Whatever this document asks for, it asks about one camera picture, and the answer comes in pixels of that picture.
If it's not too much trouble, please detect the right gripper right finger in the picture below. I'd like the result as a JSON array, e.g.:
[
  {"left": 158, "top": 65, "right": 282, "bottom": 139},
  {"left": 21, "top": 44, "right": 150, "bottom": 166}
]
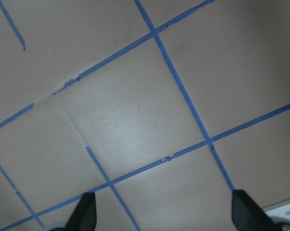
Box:
[{"left": 231, "top": 190, "right": 279, "bottom": 231}]

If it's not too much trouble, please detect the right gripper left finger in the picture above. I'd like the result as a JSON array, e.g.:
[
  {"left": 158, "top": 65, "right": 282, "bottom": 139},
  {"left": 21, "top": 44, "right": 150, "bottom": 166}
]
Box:
[{"left": 64, "top": 192, "right": 97, "bottom": 231}]

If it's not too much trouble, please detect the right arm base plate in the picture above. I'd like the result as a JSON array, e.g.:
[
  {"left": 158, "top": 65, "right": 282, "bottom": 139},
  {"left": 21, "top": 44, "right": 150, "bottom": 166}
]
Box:
[{"left": 262, "top": 199, "right": 290, "bottom": 223}]

